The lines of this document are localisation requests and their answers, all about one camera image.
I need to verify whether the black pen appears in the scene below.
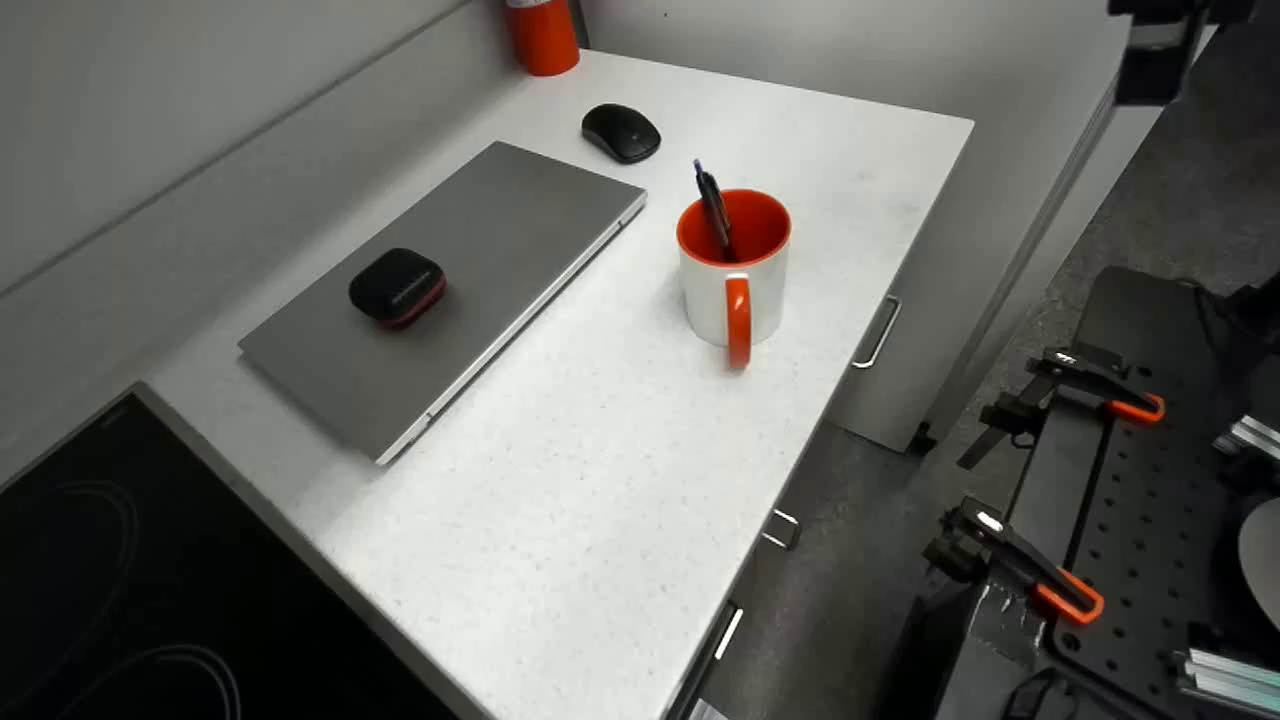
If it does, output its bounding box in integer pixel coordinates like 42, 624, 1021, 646
689, 155, 741, 269

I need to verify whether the white counter cabinet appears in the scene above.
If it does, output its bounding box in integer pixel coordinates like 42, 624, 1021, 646
665, 38, 1171, 720

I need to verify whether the white mug with orange interior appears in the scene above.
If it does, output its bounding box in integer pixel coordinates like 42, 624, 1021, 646
671, 184, 794, 375

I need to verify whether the grey closed laptop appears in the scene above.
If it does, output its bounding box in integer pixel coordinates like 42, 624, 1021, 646
234, 135, 652, 471

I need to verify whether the black computer mouse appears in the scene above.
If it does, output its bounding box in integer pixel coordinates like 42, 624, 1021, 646
581, 102, 665, 169

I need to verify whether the black earbuds case red stripe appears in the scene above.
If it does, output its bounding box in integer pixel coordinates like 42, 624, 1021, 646
345, 245, 451, 331

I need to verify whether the orange canister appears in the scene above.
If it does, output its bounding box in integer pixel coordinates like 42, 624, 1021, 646
501, 0, 587, 80

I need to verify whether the black orange bar clamp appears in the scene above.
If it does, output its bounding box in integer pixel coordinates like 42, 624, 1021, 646
924, 498, 1113, 634
956, 344, 1171, 471

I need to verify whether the black perforated mounting board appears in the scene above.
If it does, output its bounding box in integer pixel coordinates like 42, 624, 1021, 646
916, 264, 1280, 720

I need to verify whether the black glass cooktop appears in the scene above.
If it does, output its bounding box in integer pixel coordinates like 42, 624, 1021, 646
0, 383, 464, 720

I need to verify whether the silver aluminium extrusion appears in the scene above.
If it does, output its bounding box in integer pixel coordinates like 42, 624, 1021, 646
1206, 413, 1280, 469
1171, 646, 1280, 720

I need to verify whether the silver cabinet handle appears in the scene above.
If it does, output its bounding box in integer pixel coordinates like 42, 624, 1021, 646
708, 604, 751, 670
757, 505, 802, 557
849, 291, 909, 375

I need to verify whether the grey round base plate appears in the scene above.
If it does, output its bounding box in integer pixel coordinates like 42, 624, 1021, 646
1230, 491, 1280, 634

